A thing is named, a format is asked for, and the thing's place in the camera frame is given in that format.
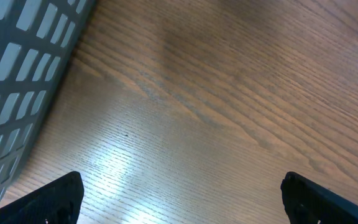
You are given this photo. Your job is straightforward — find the grey plastic mesh basket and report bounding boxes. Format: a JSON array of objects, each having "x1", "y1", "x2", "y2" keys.
[{"x1": 0, "y1": 0, "x2": 94, "y2": 201}]

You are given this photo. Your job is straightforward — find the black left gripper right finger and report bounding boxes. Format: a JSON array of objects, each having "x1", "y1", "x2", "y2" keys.
[{"x1": 280, "y1": 171, "x2": 358, "y2": 224}]

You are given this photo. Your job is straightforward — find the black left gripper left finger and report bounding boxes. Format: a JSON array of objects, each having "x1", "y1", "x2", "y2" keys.
[{"x1": 0, "y1": 171, "x2": 85, "y2": 224}]

